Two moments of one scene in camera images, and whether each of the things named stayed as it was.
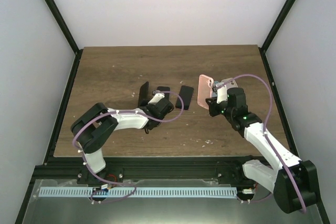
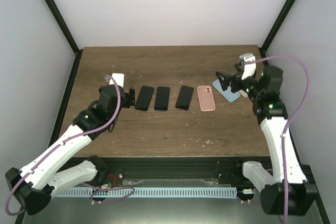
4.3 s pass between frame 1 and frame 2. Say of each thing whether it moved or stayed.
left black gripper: moved
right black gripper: moved
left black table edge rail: stayed
